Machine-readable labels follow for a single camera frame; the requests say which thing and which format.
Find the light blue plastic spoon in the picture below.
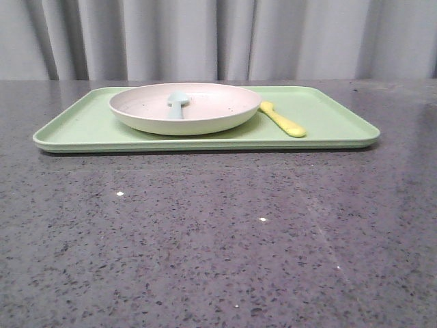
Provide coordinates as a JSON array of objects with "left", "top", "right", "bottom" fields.
[{"left": 167, "top": 91, "right": 190, "bottom": 120}]

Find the light green rectangular tray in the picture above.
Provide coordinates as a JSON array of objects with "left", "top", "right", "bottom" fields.
[{"left": 33, "top": 86, "right": 380, "bottom": 153}]

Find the yellow plastic fork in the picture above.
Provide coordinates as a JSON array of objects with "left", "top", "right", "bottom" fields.
[{"left": 259, "top": 101, "right": 307, "bottom": 137}]

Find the white round plate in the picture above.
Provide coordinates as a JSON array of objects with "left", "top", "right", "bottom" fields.
[{"left": 109, "top": 83, "right": 262, "bottom": 136}]

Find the grey curtain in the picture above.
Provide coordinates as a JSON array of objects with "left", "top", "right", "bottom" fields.
[{"left": 1, "top": 1, "right": 436, "bottom": 81}]

